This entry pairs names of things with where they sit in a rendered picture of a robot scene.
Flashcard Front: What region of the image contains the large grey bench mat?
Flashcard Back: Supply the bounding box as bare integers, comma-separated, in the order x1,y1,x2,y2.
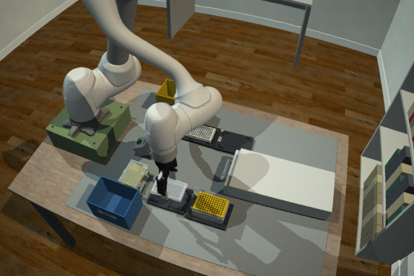
65,89,338,276

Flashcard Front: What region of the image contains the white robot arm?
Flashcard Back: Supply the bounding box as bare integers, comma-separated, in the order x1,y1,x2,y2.
62,0,222,163

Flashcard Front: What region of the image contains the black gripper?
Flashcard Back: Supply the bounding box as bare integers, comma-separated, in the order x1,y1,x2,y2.
155,158,178,200

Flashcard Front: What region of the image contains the blue open-top bin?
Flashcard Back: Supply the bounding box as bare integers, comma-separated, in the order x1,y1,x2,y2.
86,176,143,230

